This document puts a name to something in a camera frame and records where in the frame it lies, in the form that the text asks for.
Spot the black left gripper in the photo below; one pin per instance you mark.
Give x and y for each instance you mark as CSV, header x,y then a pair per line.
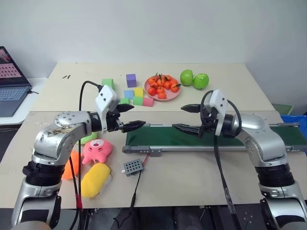
x,y
113,121

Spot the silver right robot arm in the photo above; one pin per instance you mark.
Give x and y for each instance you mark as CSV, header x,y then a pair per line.
x,y
263,134

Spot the yellow plush toy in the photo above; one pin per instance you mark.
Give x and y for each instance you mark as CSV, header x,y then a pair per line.
x,y
94,179

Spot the pink foam cube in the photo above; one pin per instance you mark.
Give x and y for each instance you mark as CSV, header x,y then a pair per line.
x,y
148,102

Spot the blue foam cube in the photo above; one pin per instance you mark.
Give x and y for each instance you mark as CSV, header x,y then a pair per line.
x,y
128,94

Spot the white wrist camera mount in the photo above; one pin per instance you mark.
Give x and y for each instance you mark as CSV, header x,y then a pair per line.
x,y
105,97
219,100

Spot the open laptop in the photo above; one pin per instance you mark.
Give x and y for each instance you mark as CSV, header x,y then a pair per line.
x,y
10,91

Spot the green plastic bin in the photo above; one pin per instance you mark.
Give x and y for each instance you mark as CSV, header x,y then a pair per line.
x,y
283,107

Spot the small orange mandarin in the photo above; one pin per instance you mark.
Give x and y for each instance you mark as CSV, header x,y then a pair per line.
x,y
160,80
160,90
168,78
175,82
174,88
162,96
151,90
152,81
166,85

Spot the yellow foam cube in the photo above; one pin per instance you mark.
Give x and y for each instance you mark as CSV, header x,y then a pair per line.
x,y
138,92

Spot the pink octopus plush toy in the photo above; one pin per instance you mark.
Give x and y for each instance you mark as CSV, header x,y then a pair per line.
x,y
97,151

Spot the green apple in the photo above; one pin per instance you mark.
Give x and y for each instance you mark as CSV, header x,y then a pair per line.
x,y
201,82
187,77

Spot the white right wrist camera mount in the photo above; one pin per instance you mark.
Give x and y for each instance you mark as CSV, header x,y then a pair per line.
x,y
219,100

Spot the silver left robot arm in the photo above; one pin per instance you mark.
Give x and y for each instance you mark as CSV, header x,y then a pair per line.
x,y
60,134

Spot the green plush toy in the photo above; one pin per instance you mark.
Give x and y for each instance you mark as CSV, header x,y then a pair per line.
x,y
88,139

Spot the grey perforated control box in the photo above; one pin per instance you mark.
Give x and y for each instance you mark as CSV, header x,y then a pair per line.
x,y
133,167

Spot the purple foam cube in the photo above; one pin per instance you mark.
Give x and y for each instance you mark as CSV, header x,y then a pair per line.
x,y
131,80

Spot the blue plastic bin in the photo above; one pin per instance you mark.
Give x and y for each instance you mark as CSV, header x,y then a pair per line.
x,y
293,118

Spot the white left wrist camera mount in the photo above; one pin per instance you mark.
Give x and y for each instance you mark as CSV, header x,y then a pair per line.
x,y
105,97

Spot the orange plush toy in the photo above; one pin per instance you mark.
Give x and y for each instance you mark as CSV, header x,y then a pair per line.
x,y
68,171

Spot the large green foam cube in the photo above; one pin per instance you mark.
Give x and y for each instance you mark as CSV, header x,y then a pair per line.
x,y
108,83

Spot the pink plate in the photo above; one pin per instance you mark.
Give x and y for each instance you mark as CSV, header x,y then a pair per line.
x,y
173,95

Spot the green conveyor belt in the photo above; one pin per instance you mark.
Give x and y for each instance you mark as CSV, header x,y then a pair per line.
x,y
163,137

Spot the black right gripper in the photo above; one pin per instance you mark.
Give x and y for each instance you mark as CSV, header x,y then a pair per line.
x,y
208,119

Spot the small green foam block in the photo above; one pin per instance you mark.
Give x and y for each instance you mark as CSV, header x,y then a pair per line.
x,y
124,100

